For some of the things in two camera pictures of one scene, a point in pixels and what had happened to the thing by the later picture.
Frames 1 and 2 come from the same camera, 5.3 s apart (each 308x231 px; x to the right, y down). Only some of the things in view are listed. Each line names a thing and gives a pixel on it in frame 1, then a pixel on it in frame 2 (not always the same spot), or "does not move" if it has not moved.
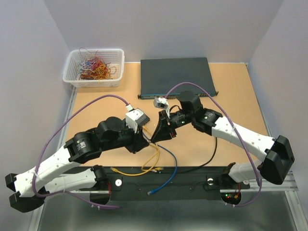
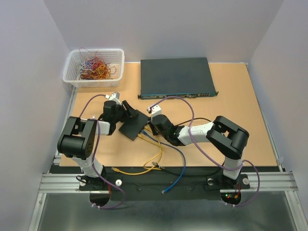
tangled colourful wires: [92, 67] does not move
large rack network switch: [158, 76] does not move
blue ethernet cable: [153, 192] -> [166, 189]
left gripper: [139, 141] -> [130, 110]
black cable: [214, 154] -> [157, 165]
